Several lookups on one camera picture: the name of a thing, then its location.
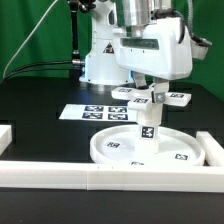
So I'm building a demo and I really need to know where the white cross-shaped table base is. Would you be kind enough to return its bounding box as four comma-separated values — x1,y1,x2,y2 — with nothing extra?
111,84,191,111

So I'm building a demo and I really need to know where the white round table top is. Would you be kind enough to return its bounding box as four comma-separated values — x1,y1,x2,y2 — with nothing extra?
90,125,205,168

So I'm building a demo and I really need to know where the white left fence bar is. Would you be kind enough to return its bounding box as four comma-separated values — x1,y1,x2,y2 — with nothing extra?
0,125,12,155

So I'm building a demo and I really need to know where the white right fence bar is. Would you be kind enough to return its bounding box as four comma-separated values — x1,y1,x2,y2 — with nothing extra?
196,131,224,167

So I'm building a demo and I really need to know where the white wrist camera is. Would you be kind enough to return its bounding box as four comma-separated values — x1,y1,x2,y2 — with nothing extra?
191,36,212,60

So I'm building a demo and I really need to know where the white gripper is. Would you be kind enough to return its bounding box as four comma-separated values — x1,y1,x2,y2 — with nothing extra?
113,17,192,103

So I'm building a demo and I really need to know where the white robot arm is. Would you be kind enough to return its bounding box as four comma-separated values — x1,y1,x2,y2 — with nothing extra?
80,0,192,90

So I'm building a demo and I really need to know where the white fence bar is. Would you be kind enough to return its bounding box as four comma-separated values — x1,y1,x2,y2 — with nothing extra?
196,131,224,167
0,125,12,155
0,161,224,193

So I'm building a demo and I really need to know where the black cable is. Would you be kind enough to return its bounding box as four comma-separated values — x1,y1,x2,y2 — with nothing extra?
0,59,75,84

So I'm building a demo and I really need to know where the white front fence bar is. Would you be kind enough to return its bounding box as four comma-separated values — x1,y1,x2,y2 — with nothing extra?
0,161,224,193

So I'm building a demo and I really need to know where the white marker sheet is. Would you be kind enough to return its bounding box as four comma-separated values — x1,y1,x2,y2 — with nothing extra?
59,104,136,122

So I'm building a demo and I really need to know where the grey cable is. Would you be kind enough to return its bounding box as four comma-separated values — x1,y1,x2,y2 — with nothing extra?
2,0,59,79

